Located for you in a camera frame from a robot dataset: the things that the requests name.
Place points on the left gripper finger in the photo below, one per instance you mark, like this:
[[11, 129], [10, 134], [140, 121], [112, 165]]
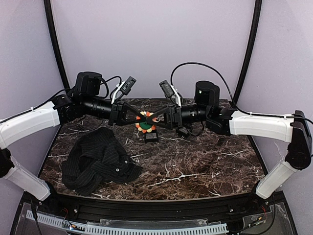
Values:
[[129, 112], [124, 122]]

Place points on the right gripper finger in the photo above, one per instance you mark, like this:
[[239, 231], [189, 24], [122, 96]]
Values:
[[161, 115], [163, 124]]

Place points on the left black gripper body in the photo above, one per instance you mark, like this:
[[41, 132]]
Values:
[[117, 113]]

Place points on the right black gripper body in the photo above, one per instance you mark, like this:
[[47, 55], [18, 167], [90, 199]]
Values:
[[174, 116]]

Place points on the flower brooch green orange yellow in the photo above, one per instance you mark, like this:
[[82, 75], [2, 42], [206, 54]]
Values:
[[145, 127]]

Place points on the black pinstriped shirt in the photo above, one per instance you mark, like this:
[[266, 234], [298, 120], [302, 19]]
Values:
[[98, 157]]

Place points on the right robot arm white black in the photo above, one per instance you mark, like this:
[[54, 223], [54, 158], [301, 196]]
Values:
[[290, 128]]

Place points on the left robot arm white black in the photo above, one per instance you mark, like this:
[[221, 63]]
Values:
[[82, 99]]

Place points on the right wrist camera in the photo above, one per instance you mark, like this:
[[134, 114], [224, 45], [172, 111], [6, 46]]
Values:
[[171, 93]]

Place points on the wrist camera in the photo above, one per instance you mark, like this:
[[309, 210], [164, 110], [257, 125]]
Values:
[[123, 89], [171, 93]]

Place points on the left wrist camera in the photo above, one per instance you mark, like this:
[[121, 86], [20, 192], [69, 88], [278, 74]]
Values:
[[123, 89]]

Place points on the white slotted cable duct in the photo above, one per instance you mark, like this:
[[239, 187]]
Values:
[[123, 227]]

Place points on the left black frame post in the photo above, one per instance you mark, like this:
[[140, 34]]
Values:
[[55, 43]]

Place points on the black frame post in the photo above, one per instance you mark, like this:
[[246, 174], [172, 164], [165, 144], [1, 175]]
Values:
[[55, 43], [249, 50]]

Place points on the right black frame post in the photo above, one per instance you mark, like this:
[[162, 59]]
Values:
[[249, 50]]

